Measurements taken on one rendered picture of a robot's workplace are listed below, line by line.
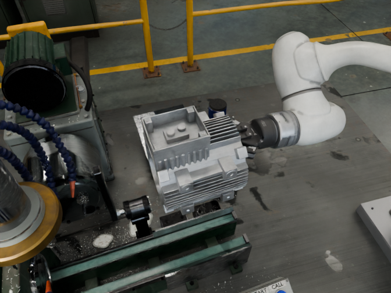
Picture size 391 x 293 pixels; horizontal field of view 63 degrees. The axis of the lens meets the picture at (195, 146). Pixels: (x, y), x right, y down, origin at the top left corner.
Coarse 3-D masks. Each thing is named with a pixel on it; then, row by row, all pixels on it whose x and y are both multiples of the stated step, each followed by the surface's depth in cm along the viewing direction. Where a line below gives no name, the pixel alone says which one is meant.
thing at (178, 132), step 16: (176, 112) 69; (192, 112) 69; (144, 128) 66; (160, 128) 70; (176, 128) 68; (192, 128) 70; (160, 144) 63; (176, 144) 62; (192, 144) 64; (208, 144) 66; (160, 160) 64; (176, 160) 66; (192, 160) 68
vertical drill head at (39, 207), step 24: (0, 168) 53; (0, 192) 54; (24, 192) 62; (48, 192) 68; (0, 216) 56; (24, 216) 61; (48, 216) 64; (0, 240) 59; (24, 240) 61; (48, 240) 63; (0, 264) 59
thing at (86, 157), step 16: (48, 144) 100; (64, 144) 100; (80, 144) 104; (32, 160) 98; (80, 160) 99; (96, 160) 105; (64, 176) 92; (80, 176) 94; (64, 192) 96; (80, 192) 98; (96, 192) 101; (64, 208) 101; (80, 208) 104; (96, 208) 107
